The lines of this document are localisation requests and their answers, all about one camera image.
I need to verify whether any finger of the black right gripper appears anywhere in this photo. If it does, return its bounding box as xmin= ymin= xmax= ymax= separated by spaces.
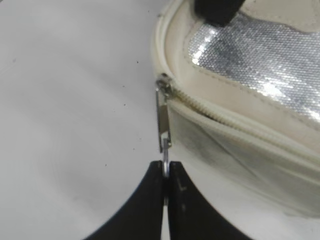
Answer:
xmin=167 ymin=161 xmax=250 ymax=240

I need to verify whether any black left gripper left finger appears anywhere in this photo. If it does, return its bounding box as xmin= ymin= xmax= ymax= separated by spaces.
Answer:
xmin=86 ymin=160 xmax=164 ymax=240

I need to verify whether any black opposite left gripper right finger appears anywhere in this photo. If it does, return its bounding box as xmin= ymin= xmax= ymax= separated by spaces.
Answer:
xmin=193 ymin=0 xmax=245 ymax=25

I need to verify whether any silver metal zipper pull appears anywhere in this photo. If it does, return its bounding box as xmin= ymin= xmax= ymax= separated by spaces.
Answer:
xmin=155 ymin=73 xmax=173 ymax=178

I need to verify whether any cream canvas zipper bag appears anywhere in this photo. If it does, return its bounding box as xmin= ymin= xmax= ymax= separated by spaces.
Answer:
xmin=151 ymin=0 xmax=320 ymax=218

